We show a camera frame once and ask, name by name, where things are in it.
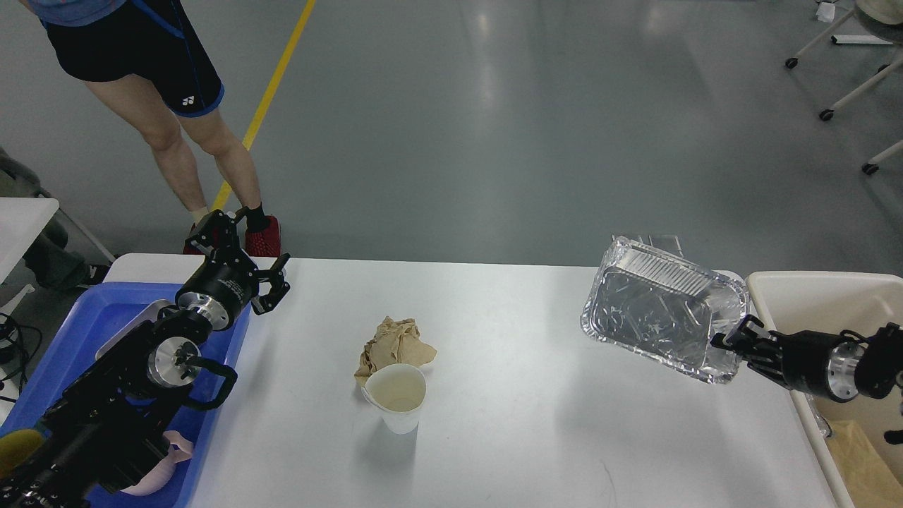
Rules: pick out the clear floor plate right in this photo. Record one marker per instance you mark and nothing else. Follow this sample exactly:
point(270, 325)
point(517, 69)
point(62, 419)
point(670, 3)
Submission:
point(666, 242)

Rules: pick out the white paper cup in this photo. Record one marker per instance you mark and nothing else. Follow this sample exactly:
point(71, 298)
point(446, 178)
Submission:
point(398, 392)

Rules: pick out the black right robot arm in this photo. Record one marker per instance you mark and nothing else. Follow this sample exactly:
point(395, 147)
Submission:
point(880, 368)

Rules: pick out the standing person in shorts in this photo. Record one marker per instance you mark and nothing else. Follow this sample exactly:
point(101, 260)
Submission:
point(144, 61)

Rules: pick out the small steel tray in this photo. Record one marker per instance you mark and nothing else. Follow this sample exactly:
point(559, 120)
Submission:
point(150, 313)

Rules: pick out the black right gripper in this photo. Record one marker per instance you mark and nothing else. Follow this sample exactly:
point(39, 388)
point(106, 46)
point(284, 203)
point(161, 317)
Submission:
point(815, 363)

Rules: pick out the brown paper in bin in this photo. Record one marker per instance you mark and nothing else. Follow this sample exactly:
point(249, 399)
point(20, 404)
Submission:
point(867, 478)

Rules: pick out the pink mug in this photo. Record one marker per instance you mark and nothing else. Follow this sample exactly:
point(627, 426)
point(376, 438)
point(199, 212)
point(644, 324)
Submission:
point(180, 450)

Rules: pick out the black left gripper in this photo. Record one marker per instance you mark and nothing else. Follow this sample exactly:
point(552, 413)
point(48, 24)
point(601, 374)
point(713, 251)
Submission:
point(228, 279)

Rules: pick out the beige plastic bin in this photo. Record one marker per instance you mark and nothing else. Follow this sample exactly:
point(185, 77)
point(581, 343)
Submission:
point(792, 301)

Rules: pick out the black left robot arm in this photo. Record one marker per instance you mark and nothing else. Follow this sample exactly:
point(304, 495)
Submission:
point(107, 428)

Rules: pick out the aluminium foil tray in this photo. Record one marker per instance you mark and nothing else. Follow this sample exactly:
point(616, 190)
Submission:
point(666, 309)

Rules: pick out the white side table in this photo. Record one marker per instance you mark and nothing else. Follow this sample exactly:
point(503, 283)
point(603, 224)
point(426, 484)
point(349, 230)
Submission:
point(22, 220)

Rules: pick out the brown paper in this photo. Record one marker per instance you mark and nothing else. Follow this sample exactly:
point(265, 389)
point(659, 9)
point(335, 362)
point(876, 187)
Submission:
point(867, 478)
point(394, 341)

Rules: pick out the dark blue yellow mug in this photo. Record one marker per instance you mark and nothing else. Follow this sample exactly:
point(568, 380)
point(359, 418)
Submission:
point(16, 447)

